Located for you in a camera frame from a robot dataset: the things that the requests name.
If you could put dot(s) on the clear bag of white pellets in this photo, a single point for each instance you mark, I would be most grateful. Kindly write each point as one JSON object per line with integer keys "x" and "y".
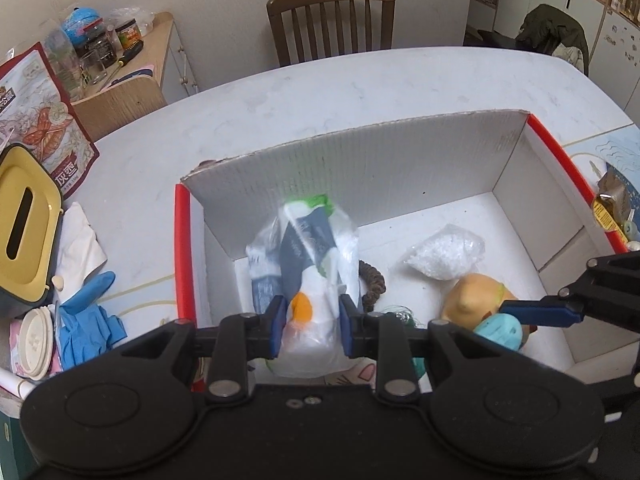
{"x": 442, "y": 255}

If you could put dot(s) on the jar with orange label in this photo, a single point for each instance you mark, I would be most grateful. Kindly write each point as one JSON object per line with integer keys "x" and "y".
{"x": 129, "y": 35}

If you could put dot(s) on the clear plastic bag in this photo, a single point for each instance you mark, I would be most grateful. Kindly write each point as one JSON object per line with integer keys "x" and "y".
{"x": 135, "y": 16}

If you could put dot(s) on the yellow plush dog toy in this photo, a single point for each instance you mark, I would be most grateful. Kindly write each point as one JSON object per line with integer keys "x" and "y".
{"x": 470, "y": 300}

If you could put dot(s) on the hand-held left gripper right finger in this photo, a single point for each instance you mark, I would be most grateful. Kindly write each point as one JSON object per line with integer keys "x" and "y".
{"x": 347, "y": 327}

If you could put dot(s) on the white plastic bag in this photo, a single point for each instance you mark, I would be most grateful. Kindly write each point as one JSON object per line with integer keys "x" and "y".
{"x": 310, "y": 260}

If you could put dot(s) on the red printed snack bag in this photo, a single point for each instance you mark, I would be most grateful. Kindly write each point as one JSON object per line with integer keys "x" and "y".
{"x": 45, "y": 125}

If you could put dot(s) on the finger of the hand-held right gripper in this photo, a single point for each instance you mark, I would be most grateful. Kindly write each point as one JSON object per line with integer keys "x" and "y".
{"x": 540, "y": 312}
{"x": 625, "y": 392}

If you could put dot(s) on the blue rubber gloves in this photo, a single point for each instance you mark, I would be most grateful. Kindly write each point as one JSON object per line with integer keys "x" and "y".
{"x": 85, "y": 330}

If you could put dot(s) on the yellow black screwdriver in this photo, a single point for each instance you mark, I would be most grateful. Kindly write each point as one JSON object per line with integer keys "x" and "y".
{"x": 131, "y": 52}

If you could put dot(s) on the white round lid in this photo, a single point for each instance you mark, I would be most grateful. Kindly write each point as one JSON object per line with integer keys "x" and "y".
{"x": 32, "y": 340}

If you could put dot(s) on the red cardboard box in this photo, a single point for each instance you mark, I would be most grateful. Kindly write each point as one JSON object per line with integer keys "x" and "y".
{"x": 400, "y": 170}

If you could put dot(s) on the white padded vest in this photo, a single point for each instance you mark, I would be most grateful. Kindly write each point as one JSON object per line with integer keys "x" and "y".
{"x": 567, "y": 57}

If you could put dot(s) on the silver foil snack packet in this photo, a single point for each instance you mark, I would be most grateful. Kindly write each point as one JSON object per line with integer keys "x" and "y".
{"x": 612, "y": 187}

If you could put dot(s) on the green face sachet with tassel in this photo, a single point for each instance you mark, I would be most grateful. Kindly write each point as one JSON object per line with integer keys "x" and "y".
{"x": 360, "y": 372}

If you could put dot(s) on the blue globe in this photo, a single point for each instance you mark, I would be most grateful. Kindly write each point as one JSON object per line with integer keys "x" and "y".
{"x": 80, "y": 22}

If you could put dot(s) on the yellow tissue box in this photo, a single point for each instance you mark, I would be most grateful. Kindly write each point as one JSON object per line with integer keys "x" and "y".
{"x": 30, "y": 210}

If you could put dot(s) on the dark green jacket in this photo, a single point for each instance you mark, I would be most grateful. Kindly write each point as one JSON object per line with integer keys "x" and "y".
{"x": 550, "y": 25}

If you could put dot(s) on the light blue shoe charm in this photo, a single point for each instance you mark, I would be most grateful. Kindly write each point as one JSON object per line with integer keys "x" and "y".
{"x": 495, "y": 332}

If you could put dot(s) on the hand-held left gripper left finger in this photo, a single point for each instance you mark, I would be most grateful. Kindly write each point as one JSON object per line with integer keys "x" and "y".
{"x": 277, "y": 325}

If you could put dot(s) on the clear plastic bottle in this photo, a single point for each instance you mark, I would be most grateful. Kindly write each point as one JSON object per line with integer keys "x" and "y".
{"x": 60, "y": 60}

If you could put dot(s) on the small yellow box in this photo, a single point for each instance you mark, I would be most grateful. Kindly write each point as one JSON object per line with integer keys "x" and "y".
{"x": 607, "y": 217}

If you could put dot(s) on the white tissue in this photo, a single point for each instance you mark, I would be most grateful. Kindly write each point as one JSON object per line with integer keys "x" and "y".
{"x": 80, "y": 245}

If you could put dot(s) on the rolled red white paper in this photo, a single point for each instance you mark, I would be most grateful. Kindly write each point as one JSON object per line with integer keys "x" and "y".
{"x": 15, "y": 382}

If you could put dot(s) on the light wooden side cabinet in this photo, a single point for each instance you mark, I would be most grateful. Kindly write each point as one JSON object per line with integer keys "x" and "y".
{"x": 150, "y": 50}

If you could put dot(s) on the small teal charm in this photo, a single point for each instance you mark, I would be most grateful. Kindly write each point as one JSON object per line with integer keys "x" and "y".
{"x": 630, "y": 230}

